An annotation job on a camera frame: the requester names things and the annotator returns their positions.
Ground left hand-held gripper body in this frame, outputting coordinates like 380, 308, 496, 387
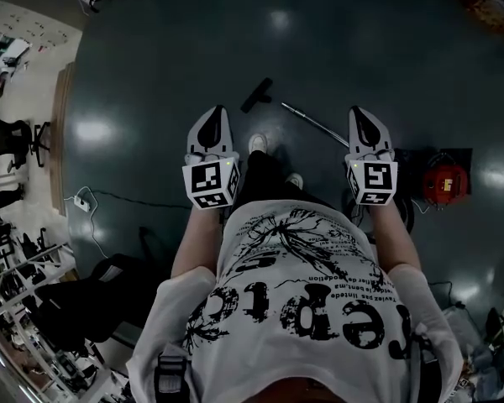
181, 104, 241, 212

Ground black office chair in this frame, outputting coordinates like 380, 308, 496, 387
0, 114, 54, 170

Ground black vacuum floor head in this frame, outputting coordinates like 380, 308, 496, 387
239, 76, 274, 115

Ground white metal shelf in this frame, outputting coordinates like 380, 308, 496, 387
0, 241, 76, 322

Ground metal vacuum tube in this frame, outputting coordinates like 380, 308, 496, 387
281, 102, 351, 147

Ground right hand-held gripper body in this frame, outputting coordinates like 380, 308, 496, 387
344, 105, 399, 206

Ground grey harness strap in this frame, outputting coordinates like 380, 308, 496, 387
409, 329, 440, 403
154, 353, 192, 403

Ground white printed shirt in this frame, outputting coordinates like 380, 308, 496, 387
125, 199, 465, 403

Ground person's left forearm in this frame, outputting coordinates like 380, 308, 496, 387
170, 206, 233, 280

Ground black floor cable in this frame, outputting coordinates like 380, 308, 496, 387
92, 189, 192, 210

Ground person's right forearm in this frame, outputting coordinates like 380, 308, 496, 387
360, 203, 423, 273

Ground white power cable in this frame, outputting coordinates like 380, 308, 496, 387
73, 186, 110, 260

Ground red vacuum cleaner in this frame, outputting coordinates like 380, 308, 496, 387
422, 153, 471, 209

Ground black trousers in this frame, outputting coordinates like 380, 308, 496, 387
230, 149, 341, 226

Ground black bag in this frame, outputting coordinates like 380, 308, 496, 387
35, 252, 170, 352

